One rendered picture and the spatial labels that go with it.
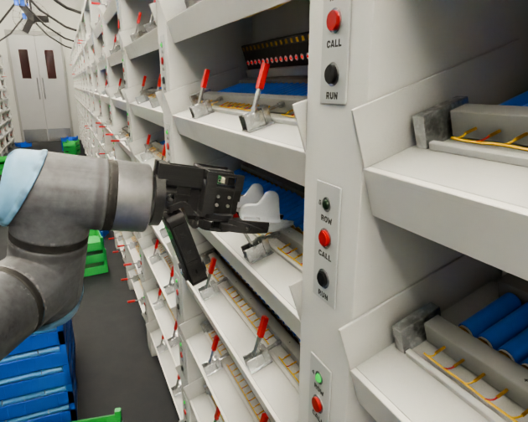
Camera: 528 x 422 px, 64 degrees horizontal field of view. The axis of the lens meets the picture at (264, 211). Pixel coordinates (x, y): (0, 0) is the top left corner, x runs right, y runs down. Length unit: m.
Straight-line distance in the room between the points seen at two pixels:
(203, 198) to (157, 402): 1.33
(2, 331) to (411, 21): 0.47
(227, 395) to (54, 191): 0.63
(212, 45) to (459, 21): 0.70
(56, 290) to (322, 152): 0.35
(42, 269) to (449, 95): 0.47
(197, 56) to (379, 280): 0.74
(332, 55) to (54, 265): 0.39
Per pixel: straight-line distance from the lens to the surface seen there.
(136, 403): 1.83
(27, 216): 0.54
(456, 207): 0.30
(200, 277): 0.61
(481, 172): 0.32
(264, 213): 0.60
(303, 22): 0.86
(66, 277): 0.58
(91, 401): 1.89
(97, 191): 0.53
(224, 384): 1.02
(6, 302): 0.51
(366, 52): 0.36
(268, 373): 0.73
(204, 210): 0.56
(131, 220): 0.54
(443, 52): 0.41
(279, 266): 0.61
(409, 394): 0.41
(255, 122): 0.60
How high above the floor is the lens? 1.16
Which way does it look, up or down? 17 degrees down
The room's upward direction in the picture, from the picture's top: straight up
